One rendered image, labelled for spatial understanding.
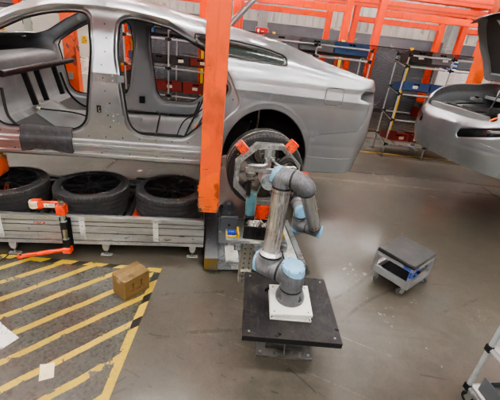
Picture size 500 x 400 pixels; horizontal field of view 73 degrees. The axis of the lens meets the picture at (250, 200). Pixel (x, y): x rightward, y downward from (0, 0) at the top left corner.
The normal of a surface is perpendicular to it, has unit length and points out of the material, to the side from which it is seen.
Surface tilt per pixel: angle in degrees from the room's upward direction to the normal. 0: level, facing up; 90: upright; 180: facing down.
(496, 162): 99
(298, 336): 0
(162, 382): 0
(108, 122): 91
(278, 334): 0
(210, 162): 90
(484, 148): 90
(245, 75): 82
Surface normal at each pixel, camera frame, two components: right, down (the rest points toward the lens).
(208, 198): 0.11, 0.44
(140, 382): 0.11, -0.90
